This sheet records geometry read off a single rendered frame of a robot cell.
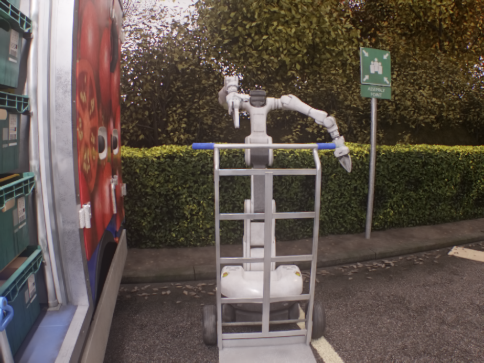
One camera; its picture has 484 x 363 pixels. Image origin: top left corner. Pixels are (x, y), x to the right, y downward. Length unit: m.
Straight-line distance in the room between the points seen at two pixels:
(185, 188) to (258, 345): 1.91
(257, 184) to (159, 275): 1.19
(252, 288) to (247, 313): 0.19
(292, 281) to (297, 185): 1.65
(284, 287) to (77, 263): 1.34
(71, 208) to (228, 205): 2.44
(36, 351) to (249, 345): 1.38
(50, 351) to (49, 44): 1.05
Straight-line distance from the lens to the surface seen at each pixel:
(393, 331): 2.54
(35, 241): 1.45
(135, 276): 3.14
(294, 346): 2.28
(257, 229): 2.64
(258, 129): 2.78
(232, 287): 2.29
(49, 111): 1.36
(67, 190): 1.33
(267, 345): 2.27
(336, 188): 4.00
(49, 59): 1.38
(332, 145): 2.03
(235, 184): 3.65
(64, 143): 1.32
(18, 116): 1.28
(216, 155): 1.87
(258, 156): 2.64
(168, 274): 3.13
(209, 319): 2.14
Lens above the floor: 1.32
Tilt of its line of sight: 9 degrees down
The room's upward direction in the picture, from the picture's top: straight up
